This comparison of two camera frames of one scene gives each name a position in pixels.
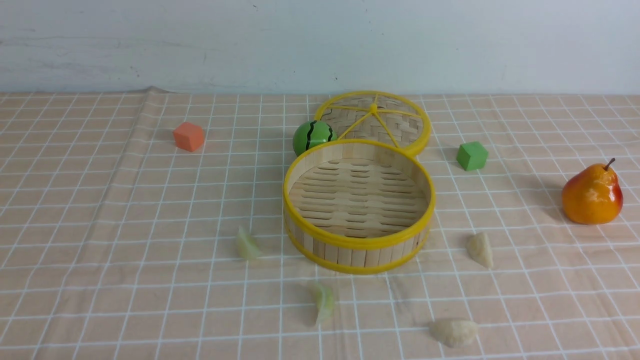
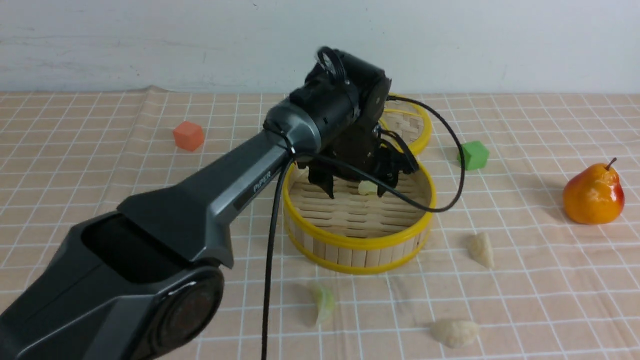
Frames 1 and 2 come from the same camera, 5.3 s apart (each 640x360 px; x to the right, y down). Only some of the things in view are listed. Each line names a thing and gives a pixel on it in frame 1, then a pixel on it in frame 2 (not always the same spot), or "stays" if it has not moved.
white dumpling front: x=455 y=334 stays
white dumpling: x=478 y=245 stays
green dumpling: x=247 y=247 → x=366 y=187
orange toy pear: x=593 y=195 stays
